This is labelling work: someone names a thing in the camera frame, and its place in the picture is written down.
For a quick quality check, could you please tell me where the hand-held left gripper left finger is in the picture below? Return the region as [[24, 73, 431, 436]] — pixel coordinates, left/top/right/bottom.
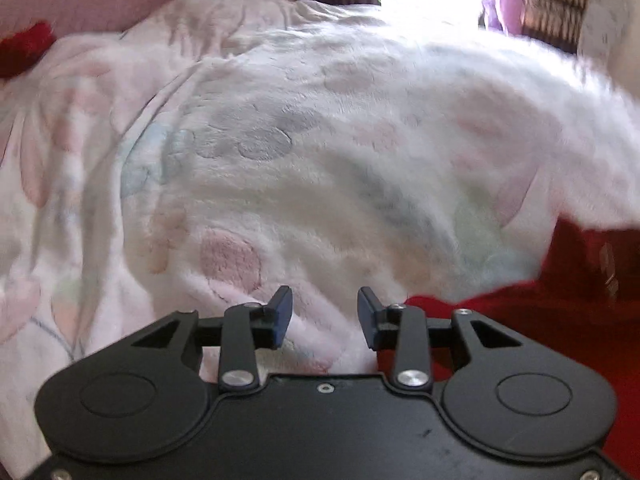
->
[[131, 285, 294, 394]]

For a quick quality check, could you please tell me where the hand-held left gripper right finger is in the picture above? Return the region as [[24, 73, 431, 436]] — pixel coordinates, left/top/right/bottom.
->
[[357, 287, 522, 392]]

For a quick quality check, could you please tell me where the red zip-neck sweater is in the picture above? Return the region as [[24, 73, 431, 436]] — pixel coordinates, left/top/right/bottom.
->
[[377, 216, 640, 480]]

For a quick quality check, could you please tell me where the floral fleece blanket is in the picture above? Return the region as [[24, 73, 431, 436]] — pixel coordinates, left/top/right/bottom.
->
[[0, 0, 640, 480]]

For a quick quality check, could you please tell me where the purple cloth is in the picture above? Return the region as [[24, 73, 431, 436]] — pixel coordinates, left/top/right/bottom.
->
[[481, 0, 532, 37]]

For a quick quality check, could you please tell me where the white patterned pillow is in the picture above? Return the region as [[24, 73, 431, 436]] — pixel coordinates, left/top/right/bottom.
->
[[577, 0, 632, 78]]

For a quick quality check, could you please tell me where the small red cloth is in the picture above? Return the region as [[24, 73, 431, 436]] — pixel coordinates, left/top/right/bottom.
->
[[0, 20, 57, 80]]

